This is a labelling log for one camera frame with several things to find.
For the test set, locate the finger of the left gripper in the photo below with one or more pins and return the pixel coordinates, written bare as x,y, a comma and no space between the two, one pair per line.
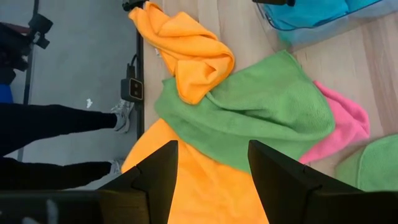
273,2

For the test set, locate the black metal table frame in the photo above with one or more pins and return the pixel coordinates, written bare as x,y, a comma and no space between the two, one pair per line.
140,118

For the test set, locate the blue bin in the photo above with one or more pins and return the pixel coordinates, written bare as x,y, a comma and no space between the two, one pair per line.
5,93

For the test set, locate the pink microfiber towel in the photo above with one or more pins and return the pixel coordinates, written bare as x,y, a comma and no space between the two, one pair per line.
345,127

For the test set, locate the black office chair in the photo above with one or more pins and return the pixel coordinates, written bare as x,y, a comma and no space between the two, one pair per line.
12,46

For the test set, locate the green microfiber towel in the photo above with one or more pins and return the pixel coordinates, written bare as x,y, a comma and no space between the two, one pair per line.
264,112
373,165

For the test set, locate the clear plastic bin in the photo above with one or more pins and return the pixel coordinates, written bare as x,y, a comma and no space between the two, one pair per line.
311,35

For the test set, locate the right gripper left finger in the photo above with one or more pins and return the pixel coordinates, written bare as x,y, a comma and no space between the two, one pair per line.
158,174

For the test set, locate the orange microfiber towel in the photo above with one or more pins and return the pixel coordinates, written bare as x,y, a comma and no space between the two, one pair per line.
205,193
192,56

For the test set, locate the black table-level camera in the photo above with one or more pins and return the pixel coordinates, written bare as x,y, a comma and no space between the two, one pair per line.
132,88

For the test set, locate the black frame clamp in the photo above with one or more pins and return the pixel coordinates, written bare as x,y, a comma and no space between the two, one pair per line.
132,4

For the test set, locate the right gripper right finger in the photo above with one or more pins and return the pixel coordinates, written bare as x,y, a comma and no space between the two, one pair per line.
276,177

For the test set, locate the white paper scrap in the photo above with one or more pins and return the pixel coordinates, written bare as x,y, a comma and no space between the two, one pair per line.
89,103

